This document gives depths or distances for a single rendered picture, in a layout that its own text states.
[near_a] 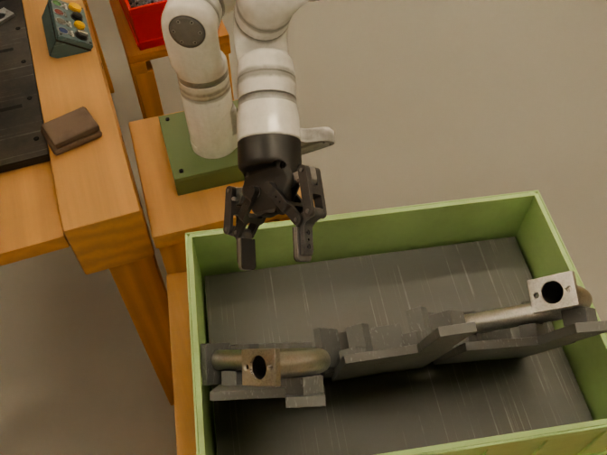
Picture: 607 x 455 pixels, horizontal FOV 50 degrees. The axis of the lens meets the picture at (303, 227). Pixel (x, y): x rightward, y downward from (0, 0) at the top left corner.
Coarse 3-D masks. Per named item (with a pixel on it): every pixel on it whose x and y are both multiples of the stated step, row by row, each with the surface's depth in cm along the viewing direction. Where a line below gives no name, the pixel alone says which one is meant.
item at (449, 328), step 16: (432, 320) 78; (448, 320) 76; (464, 320) 78; (384, 336) 100; (400, 336) 100; (432, 336) 78; (448, 336) 75; (464, 336) 77; (368, 352) 85; (384, 352) 85; (400, 352) 85; (416, 352) 85; (432, 352) 87; (336, 368) 95; (352, 368) 91; (368, 368) 93; (384, 368) 97; (400, 368) 100; (416, 368) 104
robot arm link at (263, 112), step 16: (256, 96) 74; (272, 96) 74; (288, 96) 75; (240, 112) 75; (256, 112) 73; (272, 112) 73; (288, 112) 74; (240, 128) 74; (256, 128) 73; (272, 128) 73; (288, 128) 74; (304, 128) 78; (320, 128) 78; (304, 144) 78; (320, 144) 79
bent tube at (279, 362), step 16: (224, 352) 94; (240, 352) 92; (256, 352) 71; (272, 352) 69; (288, 352) 73; (304, 352) 75; (320, 352) 77; (224, 368) 93; (240, 368) 91; (256, 368) 72; (272, 368) 70; (288, 368) 72; (304, 368) 74; (320, 368) 76; (256, 384) 71; (272, 384) 69
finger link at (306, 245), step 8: (320, 208) 70; (304, 216) 70; (320, 216) 70; (304, 224) 70; (312, 224) 71; (304, 232) 70; (312, 232) 71; (304, 240) 70; (312, 240) 71; (304, 248) 70; (312, 248) 71
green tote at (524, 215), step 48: (528, 192) 112; (192, 240) 107; (288, 240) 111; (336, 240) 114; (384, 240) 116; (432, 240) 118; (480, 240) 121; (528, 240) 116; (192, 288) 101; (192, 336) 96; (192, 384) 91; (528, 432) 87; (576, 432) 88
